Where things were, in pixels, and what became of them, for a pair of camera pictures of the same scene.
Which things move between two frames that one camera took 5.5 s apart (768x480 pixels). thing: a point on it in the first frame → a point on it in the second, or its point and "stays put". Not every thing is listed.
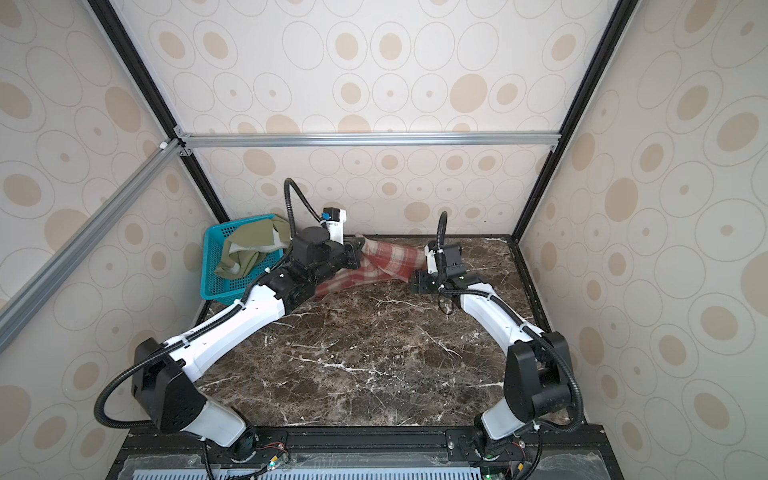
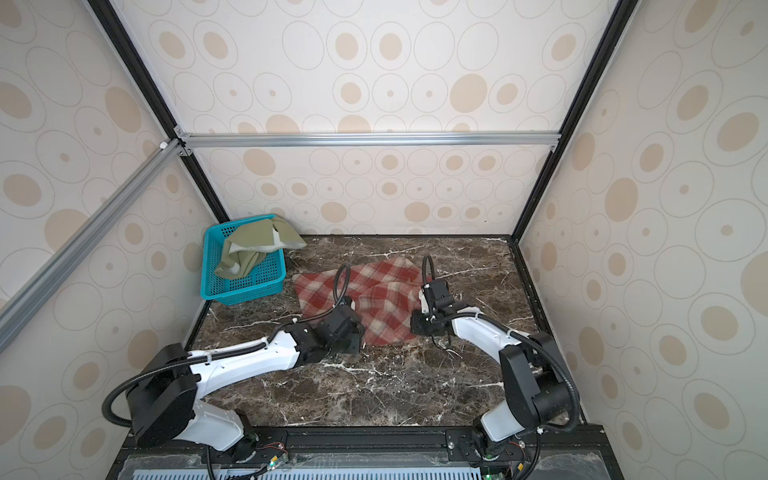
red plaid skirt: (379, 259) → (383, 296)
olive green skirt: (243, 249) stays put
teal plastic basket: (222, 290) stays put
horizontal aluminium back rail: (192, 139) stays put
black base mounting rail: (543, 453) stays put
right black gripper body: (429, 283) → (423, 324)
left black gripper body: (337, 259) → (350, 345)
